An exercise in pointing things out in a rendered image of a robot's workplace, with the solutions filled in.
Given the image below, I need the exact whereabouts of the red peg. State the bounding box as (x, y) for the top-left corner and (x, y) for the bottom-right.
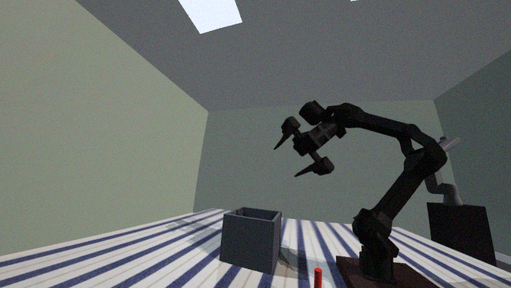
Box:
(314, 268), (322, 288)

